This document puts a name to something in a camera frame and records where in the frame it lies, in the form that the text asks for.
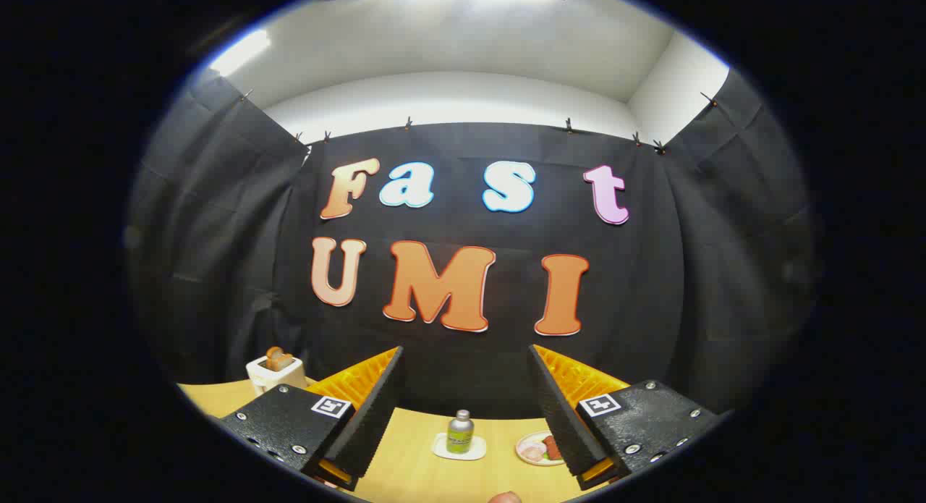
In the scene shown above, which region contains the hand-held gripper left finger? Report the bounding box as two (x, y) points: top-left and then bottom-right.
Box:
(217, 345), (404, 491)

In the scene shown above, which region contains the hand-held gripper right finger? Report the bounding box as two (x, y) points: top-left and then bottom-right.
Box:
(528, 344), (724, 491)

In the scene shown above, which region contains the white oval food plate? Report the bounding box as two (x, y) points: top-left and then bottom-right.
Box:
(515, 431), (566, 466)

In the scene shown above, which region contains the white square coaster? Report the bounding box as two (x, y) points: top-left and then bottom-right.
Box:
(432, 432), (488, 462)

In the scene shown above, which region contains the green soda bottle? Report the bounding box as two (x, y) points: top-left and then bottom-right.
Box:
(446, 409), (475, 455)

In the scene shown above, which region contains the white toaster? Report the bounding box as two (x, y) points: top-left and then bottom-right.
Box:
(246, 355), (308, 395)

